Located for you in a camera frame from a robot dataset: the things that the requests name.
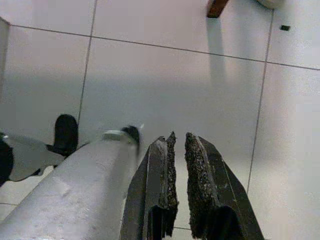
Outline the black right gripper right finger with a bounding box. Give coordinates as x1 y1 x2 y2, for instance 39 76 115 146
184 131 266 240

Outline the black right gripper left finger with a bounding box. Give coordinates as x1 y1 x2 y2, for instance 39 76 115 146
119 131 180 240

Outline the brown table leg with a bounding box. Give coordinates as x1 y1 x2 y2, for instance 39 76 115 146
206 0 230 19

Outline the beige slipper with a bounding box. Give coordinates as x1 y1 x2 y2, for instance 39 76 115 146
254 0 282 10

